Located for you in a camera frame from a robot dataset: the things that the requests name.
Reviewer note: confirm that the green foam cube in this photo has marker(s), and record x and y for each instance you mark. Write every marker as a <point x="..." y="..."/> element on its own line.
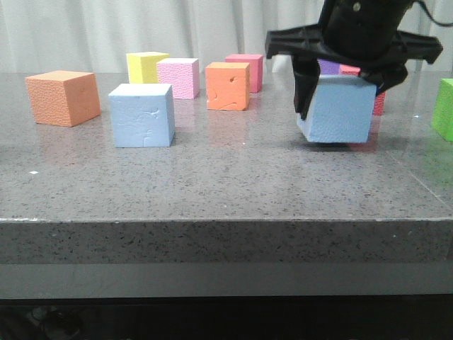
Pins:
<point x="442" y="113"/>

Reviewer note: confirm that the textured light blue foam cube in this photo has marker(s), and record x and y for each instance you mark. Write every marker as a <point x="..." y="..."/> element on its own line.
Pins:
<point x="340" y="110"/>

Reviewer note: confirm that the rear red foam cube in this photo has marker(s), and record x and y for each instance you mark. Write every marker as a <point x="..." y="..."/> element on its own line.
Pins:
<point x="256" y="68"/>

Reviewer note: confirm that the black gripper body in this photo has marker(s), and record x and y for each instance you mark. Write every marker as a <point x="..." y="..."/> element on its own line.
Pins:
<point x="364" y="34"/>

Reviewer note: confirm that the large orange foam cube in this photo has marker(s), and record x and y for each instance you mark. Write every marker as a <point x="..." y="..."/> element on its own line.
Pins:
<point x="63" y="98"/>

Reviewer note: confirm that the smooth light blue foam cube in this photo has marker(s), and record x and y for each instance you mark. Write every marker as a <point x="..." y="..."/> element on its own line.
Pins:
<point x="142" y="115"/>

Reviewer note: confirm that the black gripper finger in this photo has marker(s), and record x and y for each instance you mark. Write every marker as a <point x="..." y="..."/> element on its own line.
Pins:
<point x="383" y="73"/>
<point x="306" y="75"/>

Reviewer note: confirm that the red foam cube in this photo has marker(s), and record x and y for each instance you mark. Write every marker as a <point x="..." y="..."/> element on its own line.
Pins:
<point x="256" y="68"/>
<point x="379" y="100"/>

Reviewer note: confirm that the purple foam cube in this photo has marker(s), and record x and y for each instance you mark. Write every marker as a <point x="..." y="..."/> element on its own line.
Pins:
<point x="328" y="67"/>

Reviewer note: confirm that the right red foam cube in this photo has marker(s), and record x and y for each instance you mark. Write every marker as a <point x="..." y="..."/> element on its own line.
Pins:
<point x="379" y="100"/>

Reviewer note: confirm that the pink foam cube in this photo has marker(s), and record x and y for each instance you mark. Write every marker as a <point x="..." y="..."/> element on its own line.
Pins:
<point x="182" y="74"/>

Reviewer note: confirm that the small orange foam cube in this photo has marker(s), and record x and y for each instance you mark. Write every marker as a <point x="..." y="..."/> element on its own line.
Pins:
<point x="227" y="85"/>

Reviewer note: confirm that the grey curtain backdrop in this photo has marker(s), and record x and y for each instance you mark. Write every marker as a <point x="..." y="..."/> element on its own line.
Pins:
<point x="41" y="36"/>

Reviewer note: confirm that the yellow foam cube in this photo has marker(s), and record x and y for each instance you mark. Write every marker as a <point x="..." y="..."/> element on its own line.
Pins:
<point x="142" y="66"/>

